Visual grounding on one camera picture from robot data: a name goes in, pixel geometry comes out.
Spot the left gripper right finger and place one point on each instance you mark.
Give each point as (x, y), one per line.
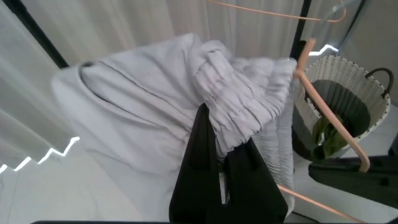
(252, 193)

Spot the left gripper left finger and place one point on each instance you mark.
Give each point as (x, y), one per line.
(192, 193)

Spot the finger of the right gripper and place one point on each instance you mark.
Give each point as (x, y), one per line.
(351, 180)
(384, 160)

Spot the pink clothes hanger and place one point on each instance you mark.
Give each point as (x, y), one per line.
(326, 111)
(273, 13)

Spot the pale grey shorts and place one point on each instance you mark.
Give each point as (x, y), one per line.
(140, 109)

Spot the white laundry basket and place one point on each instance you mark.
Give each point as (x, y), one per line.
(342, 68)

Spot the black clothes rack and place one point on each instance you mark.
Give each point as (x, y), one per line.
(40, 34)

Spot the green garment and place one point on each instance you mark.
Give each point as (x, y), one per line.
(329, 140)

